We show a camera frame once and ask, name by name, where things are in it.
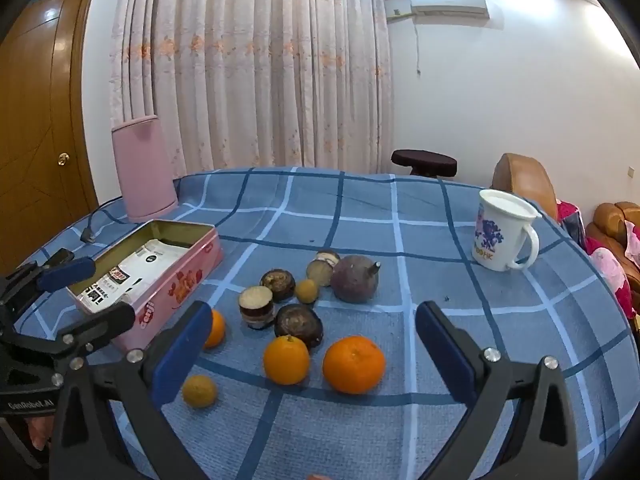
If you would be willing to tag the small yellow round fruit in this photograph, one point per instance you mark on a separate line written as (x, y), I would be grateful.
(200, 391)
(306, 291)

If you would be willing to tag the wall outlet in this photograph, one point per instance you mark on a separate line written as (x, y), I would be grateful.
(631, 172)

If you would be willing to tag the pink cylindrical appliance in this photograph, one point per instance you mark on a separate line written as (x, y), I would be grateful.
(145, 170)

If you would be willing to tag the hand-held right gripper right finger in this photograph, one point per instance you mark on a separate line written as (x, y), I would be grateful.
(445, 355)

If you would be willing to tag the dark round stool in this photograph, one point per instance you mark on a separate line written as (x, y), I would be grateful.
(424, 160)

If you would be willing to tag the brown leather armchair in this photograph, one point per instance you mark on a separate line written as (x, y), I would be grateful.
(522, 180)

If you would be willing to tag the gold metal tin tray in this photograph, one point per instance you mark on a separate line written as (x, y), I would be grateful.
(185, 280)

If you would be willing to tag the brass door knob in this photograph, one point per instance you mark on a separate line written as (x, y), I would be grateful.
(62, 159)

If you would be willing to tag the white printed mug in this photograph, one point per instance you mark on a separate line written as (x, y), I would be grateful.
(492, 240)

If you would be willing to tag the dark brown round fruit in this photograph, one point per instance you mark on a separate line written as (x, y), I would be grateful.
(300, 322)
(277, 284)

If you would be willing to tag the wooden door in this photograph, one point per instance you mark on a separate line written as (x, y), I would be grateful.
(35, 135)

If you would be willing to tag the purple round fruit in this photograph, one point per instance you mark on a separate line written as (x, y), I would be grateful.
(355, 278)

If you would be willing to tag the orange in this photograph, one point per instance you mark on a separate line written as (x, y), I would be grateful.
(286, 360)
(216, 330)
(354, 365)

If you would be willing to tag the pink floral curtain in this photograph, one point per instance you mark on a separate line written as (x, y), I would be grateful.
(250, 60)

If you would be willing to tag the white air conditioner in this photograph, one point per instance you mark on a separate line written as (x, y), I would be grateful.
(450, 0)

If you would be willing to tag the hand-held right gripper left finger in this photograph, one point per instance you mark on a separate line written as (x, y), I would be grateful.
(182, 350)

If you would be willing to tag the brown leather sofa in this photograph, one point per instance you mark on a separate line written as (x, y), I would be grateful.
(607, 215)

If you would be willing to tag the blue plaid tablecloth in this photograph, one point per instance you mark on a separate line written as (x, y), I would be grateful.
(350, 210)

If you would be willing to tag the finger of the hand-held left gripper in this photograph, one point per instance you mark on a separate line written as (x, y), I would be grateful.
(102, 327)
(65, 272)

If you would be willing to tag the white printed packet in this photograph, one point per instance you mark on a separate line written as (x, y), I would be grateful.
(145, 265)

